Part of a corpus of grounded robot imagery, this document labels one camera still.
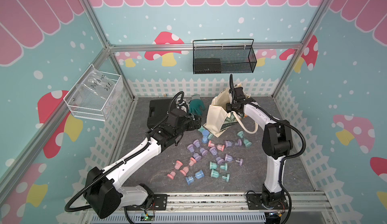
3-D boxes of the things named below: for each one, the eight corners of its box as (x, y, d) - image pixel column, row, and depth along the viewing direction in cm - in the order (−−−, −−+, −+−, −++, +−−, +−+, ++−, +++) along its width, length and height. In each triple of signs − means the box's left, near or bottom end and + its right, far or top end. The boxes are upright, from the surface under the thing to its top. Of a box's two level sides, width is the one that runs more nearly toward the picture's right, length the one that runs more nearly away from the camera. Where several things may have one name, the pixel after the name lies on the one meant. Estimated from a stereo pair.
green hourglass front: (209, 176, 84) (210, 175, 81) (210, 170, 86) (211, 168, 83) (228, 182, 82) (229, 180, 79) (229, 175, 84) (230, 173, 81)
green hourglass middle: (209, 169, 86) (209, 167, 84) (209, 163, 88) (210, 161, 86) (226, 170, 85) (227, 169, 83) (226, 164, 88) (227, 163, 85)
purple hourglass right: (223, 161, 89) (224, 159, 86) (224, 156, 91) (225, 153, 88) (241, 166, 87) (242, 164, 84) (241, 161, 89) (243, 158, 86)
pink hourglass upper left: (180, 172, 85) (179, 170, 83) (192, 158, 90) (192, 156, 88) (184, 176, 84) (184, 175, 81) (196, 162, 89) (196, 160, 87)
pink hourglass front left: (167, 177, 84) (166, 175, 81) (178, 161, 90) (178, 159, 87) (172, 180, 83) (171, 179, 80) (183, 164, 89) (182, 162, 86)
